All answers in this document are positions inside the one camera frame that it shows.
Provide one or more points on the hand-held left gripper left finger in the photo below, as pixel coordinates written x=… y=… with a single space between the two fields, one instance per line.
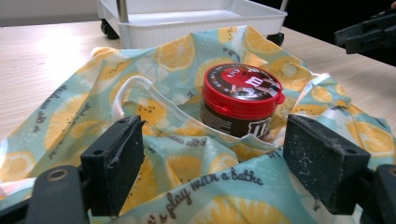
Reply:
x=112 y=161

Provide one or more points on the lemon print cloth bag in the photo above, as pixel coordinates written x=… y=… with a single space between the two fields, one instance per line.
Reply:
x=186 y=161

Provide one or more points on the white plastic bin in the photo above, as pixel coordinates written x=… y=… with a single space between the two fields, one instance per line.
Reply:
x=186 y=28

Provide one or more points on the brown candy jar red lid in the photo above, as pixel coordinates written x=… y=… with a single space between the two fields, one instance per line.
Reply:
x=243 y=99

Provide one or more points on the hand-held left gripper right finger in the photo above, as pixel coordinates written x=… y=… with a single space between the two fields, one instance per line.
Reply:
x=323 y=161

